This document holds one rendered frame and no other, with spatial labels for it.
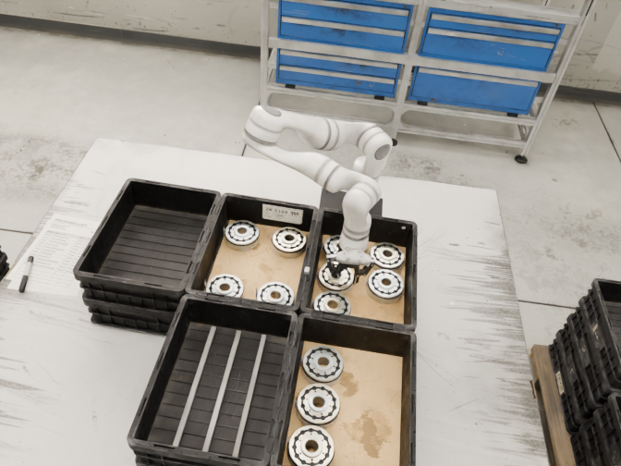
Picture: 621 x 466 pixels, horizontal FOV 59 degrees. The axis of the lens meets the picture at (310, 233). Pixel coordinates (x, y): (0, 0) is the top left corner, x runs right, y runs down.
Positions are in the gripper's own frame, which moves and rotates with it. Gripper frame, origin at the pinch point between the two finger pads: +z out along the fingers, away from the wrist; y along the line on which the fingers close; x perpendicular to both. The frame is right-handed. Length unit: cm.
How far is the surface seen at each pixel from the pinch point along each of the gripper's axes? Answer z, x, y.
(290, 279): 2.4, 0.7, 16.0
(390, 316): 2.4, 10.4, -12.7
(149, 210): 3, -22, 63
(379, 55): 26, -186, -18
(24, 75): 85, -224, 214
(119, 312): 8, 14, 62
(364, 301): 2.4, 6.1, -5.5
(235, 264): 2.4, -2.8, 32.7
